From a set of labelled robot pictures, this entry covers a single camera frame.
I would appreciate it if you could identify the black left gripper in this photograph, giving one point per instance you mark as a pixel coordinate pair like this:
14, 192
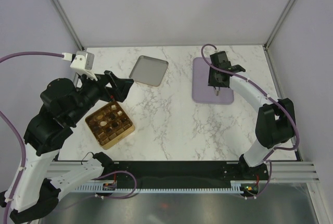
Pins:
119, 91

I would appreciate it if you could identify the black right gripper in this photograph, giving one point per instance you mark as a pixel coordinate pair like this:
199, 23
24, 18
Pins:
211, 81

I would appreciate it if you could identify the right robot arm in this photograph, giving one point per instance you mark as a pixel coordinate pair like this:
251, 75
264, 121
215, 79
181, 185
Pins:
275, 120

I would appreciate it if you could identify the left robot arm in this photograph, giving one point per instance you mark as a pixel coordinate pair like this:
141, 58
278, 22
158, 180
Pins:
32, 195

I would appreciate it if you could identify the lilac plastic tray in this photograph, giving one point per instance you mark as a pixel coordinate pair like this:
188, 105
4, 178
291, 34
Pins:
201, 92

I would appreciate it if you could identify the silver tin lid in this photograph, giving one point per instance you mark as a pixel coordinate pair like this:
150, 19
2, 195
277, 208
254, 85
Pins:
149, 70

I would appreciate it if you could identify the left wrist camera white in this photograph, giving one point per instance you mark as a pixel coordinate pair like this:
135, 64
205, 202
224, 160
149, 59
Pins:
83, 64

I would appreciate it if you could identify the white slotted cable duct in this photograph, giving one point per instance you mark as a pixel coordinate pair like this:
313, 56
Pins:
109, 187

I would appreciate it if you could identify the left aluminium frame post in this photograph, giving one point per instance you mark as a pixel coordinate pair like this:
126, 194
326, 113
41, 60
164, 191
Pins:
67, 24

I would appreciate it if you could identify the aluminium frame post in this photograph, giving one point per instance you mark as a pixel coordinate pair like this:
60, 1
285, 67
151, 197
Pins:
67, 24
281, 19

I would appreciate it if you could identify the right aluminium frame post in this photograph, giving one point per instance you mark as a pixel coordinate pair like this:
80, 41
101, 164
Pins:
281, 19

